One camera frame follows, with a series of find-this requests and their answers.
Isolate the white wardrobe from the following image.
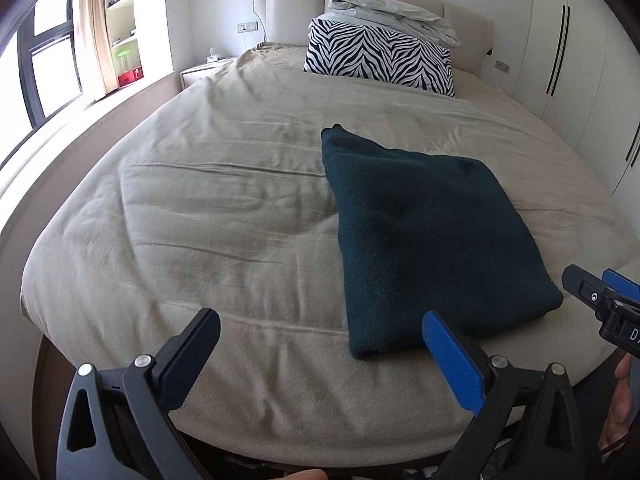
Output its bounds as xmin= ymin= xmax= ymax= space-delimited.
xmin=510 ymin=0 xmax=640 ymax=201

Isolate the beige curtain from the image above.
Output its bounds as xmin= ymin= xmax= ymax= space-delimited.
xmin=75 ymin=0 xmax=119 ymax=99

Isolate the thin black cable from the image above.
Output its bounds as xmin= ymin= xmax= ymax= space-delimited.
xmin=596 ymin=432 xmax=630 ymax=463

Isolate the white wall shelf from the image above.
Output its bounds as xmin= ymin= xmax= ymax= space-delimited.
xmin=105 ymin=0 xmax=146 ymax=92

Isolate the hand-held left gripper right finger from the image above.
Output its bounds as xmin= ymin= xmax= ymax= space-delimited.
xmin=421 ymin=310 xmax=601 ymax=480

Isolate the person's right hand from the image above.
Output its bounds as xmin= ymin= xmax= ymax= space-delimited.
xmin=599 ymin=352 xmax=640 ymax=457

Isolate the bed with beige cover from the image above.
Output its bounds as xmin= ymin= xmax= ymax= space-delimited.
xmin=20 ymin=42 xmax=640 ymax=467

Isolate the beige padded headboard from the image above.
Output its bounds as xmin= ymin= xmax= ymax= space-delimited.
xmin=253 ymin=0 xmax=495 ymax=79

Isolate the white folded duvet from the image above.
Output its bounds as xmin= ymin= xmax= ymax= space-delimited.
xmin=327 ymin=0 xmax=461 ymax=49

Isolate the zebra print pillow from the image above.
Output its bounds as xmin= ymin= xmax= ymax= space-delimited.
xmin=303 ymin=18 xmax=457 ymax=98

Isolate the dark teal knit sweater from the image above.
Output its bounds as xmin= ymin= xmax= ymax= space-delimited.
xmin=320 ymin=125 xmax=565 ymax=360

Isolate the black framed window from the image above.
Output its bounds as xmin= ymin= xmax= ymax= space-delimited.
xmin=0 ymin=0 xmax=84 ymax=171

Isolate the beige window ledge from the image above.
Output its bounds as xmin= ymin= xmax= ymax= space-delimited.
xmin=0 ymin=72 xmax=183 ymax=213

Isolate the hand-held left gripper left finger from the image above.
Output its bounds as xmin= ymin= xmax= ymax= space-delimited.
xmin=56 ymin=307 xmax=222 ymax=480

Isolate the long black wardrobe handle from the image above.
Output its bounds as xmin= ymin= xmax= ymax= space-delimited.
xmin=546 ymin=6 xmax=567 ymax=95
xmin=551 ymin=6 xmax=571 ymax=96
xmin=625 ymin=121 xmax=640 ymax=166

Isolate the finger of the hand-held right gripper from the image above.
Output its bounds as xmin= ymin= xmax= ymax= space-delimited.
xmin=561 ymin=265 xmax=610 ymax=308
xmin=601 ymin=268 xmax=640 ymax=307

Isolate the beige nightstand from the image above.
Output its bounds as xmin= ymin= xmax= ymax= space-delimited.
xmin=180 ymin=57 xmax=237 ymax=91

